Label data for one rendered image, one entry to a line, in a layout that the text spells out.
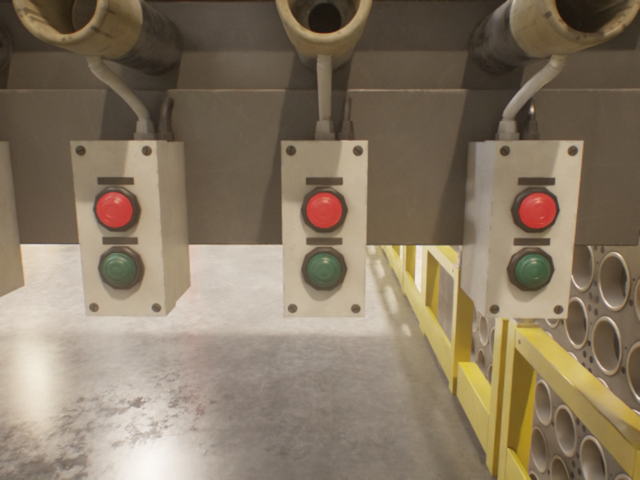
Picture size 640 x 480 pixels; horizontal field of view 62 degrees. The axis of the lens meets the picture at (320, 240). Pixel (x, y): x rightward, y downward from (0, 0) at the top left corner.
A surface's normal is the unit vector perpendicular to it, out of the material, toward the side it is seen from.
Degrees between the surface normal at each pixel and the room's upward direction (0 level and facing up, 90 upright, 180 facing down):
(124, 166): 90
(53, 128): 90
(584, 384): 0
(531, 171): 90
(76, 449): 0
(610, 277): 82
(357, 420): 0
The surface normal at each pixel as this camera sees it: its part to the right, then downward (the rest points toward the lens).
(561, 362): 0.00, -0.98
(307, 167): -0.01, 0.19
